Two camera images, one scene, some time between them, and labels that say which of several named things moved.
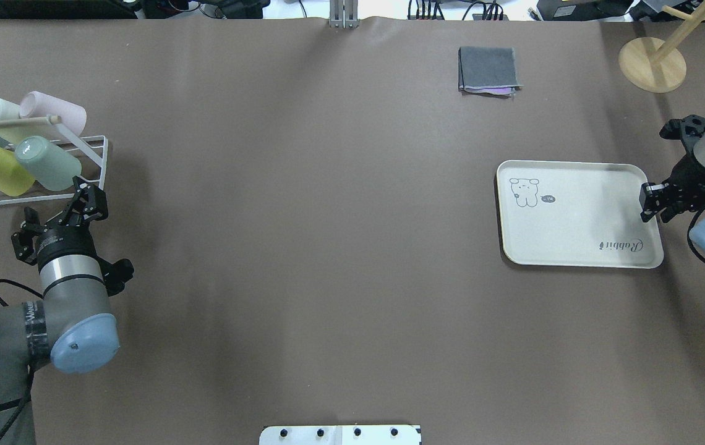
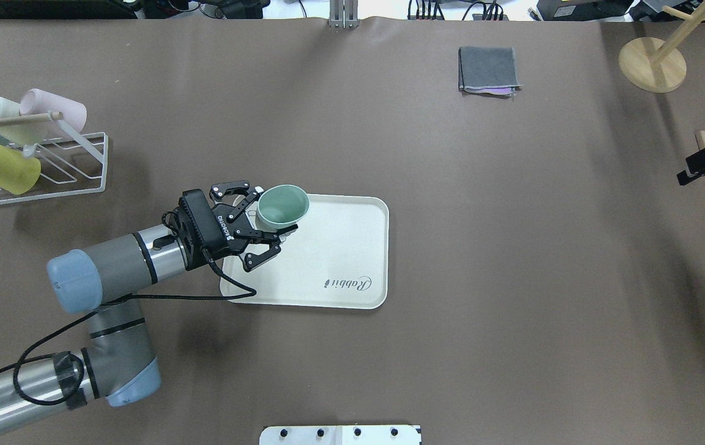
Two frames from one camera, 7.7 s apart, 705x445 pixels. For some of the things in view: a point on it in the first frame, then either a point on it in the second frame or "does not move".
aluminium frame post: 344,14 does not move
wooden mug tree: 653,66 does not move
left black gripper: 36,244 -> 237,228
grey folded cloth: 487,70 does not move
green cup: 48,165 -> 281,206
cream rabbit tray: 575,214 -> 337,257
